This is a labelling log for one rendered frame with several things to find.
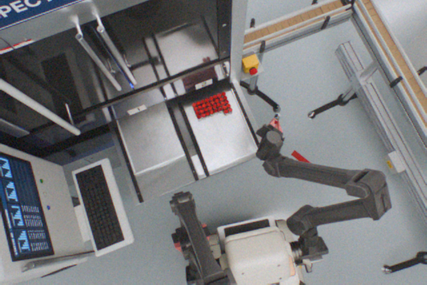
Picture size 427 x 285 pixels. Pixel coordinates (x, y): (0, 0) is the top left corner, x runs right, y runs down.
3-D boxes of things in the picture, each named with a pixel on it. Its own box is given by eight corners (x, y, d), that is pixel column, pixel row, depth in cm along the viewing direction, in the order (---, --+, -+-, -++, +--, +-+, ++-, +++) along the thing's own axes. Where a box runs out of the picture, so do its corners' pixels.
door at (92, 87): (29, 129, 161) (-78, 77, 104) (134, 90, 164) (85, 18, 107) (29, 131, 161) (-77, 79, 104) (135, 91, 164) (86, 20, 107)
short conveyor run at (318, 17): (233, 67, 205) (233, 55, 190) (222, 43, 209) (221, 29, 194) (349, 23, 210) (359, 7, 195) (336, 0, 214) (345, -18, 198)
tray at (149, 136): (114, 113, 197) (112, 111, 193) (161, 95, 198) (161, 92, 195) (135, 175, 188) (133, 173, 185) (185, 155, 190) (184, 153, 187)
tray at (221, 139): (184, 108, 196) (183, 106, 193) (231, 91, 198) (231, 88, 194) (208, 170, 188) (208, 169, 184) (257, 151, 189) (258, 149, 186)
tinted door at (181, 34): (135, 89, 164) (87, 17, 107) (228, 54, 167) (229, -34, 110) (135, 91, 164) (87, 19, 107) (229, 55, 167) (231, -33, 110)
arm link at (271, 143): (270, 177, 143) (285, 167, 148) (281, 161, 135) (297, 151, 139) (249, 153, 148) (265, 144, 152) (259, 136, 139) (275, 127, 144)
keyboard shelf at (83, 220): (57, 177, 199) (55, 177, 197) (109, 157, 201) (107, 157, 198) (81, 263, 188) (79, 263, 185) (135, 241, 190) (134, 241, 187)
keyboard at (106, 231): (75, 174, 197) (73, 173, 194) (101, 164, 198) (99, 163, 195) (97, 250, 187) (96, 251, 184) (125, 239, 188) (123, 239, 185)
